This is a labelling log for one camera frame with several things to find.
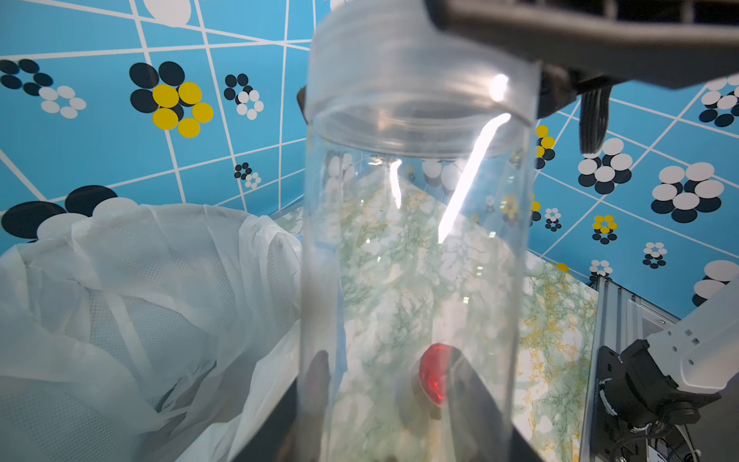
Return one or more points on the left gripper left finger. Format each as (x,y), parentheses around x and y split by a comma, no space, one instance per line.
(293,430)

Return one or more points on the clear plastic jar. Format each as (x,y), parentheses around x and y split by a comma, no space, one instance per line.
(415,217)

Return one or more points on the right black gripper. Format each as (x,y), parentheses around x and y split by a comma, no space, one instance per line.
(594,46)

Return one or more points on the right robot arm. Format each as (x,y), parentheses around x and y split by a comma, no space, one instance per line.
(636,194)

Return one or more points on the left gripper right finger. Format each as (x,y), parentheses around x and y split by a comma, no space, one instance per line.
(479,430)

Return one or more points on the white bin liner bag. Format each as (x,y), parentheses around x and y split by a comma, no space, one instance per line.
(146,333)

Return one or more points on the right aluminium corner post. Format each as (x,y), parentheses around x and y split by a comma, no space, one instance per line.
(622,318)

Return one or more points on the far red-lid jar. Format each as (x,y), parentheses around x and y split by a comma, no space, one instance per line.
(421,393)

